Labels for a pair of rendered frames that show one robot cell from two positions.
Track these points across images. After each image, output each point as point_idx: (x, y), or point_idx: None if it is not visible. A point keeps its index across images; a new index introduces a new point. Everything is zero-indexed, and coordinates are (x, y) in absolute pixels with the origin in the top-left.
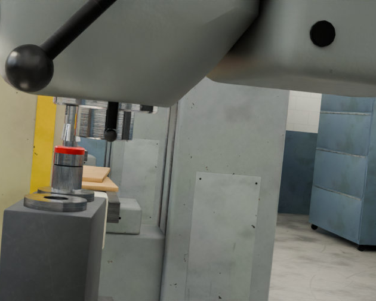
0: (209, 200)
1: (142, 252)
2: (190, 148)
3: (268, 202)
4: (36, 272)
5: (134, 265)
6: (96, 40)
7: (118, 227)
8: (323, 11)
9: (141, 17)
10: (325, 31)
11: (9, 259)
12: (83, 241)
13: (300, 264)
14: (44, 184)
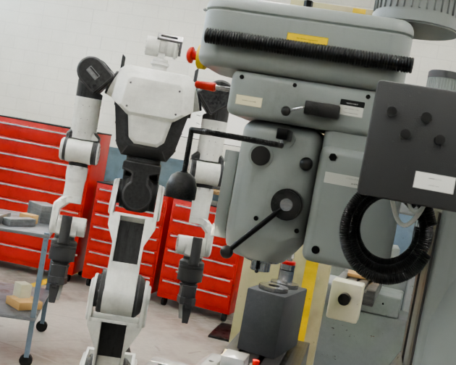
0: None
1: (398, 333)
2: None
3: None
4: (258, 318)
5: (391, 342)
6: (250, 242)
7: (381, 311)
8: (316, 242)
9: (263, 237)
10: (315, 249)
11: (247, 311)
12: (280, 308)
13: None
14: (313, 271)
